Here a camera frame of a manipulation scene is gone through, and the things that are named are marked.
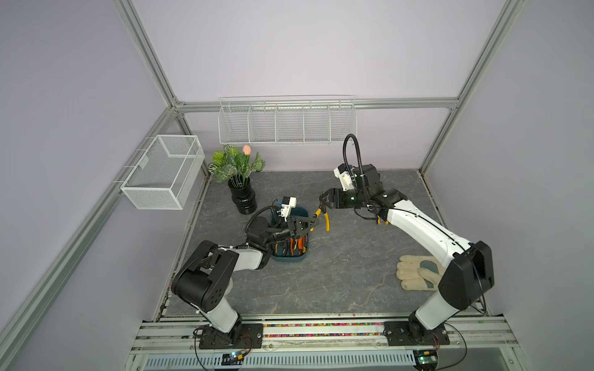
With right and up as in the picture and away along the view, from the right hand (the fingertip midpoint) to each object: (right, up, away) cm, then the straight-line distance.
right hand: (325, 196), depth 81 cm
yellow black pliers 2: (+13, -6, -20) cm, 24 cm away
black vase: (-34, -1, +17) cm, 38 cm away
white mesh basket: (-60, +8, +3) cm, 60 cm away
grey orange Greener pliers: (-9, -20, +10) cm, 24 cm away
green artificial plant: (-34, +12, +8) cm, 37 cm away
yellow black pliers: (+1, -7, 0) cm, 7 cm away
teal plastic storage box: (-10, -7, +20) cm, 23 cm away
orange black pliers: (-16, -20, +11) cm, 28 cm away
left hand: (-2, -10, -7) cm, 12 cm away
